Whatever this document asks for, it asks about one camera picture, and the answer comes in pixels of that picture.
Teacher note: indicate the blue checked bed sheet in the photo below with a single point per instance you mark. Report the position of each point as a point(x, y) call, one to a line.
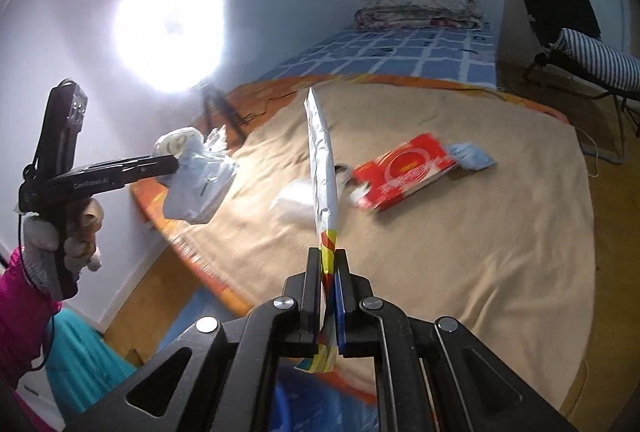
point(400, 56)

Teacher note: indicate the beige blanket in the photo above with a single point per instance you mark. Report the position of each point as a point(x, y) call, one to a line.
point(450, 262)

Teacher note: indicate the person's left forearm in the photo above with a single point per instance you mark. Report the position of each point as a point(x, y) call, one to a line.
point(20, 312)

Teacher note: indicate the white plastic bag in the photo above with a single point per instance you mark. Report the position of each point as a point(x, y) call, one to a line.
point(200, 192)

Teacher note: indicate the teal cloth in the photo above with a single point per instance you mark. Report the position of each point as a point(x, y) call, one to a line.
point(85, 362)

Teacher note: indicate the silver snack packet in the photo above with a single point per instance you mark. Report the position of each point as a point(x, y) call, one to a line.
point(320, 171)

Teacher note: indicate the bright lamp on tripod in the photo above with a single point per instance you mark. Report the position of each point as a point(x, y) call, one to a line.
point(170, 21)

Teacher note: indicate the striped cushion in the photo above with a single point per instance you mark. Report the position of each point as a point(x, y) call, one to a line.
point(595, 59)

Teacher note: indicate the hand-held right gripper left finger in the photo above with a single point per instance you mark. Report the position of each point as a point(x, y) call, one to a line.
point(312, 292)

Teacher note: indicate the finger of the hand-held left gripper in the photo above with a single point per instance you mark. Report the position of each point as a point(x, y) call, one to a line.
point(150, 169)

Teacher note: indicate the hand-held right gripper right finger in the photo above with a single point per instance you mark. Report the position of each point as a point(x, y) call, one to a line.
point(341, 307)

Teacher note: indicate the grey-blue wipe sachet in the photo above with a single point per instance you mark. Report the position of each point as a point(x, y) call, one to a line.
point(472, 156)

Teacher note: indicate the person's left hand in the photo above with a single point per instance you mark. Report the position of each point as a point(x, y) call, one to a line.
point(82, 222)

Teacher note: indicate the folded floral quilt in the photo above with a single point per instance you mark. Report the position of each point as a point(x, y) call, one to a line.
point(420, 14)

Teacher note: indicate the red box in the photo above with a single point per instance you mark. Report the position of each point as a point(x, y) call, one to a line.
point(405, 171)

